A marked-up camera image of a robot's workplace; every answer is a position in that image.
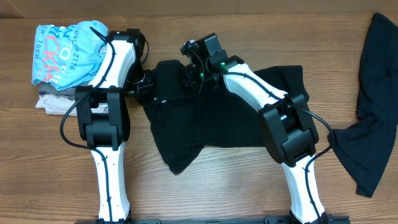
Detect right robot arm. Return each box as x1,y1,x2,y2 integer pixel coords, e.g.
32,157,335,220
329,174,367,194
182,57,328,223

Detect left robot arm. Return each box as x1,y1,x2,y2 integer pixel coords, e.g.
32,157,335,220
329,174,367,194
75,29,154,223

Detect grey folded shirt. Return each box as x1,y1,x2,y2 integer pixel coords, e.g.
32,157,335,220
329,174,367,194
38,82,76,100

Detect black t-shirt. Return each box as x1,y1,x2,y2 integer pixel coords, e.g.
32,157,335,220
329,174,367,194
136,59,310,175

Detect light blue printed t-shirt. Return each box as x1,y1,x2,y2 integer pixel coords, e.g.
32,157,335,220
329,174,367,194
31,21,108,91

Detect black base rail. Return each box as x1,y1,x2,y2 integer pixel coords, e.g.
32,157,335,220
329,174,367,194
79,215,351,224

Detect beige folded shirt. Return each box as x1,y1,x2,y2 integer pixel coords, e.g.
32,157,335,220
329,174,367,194
35,94,75,115

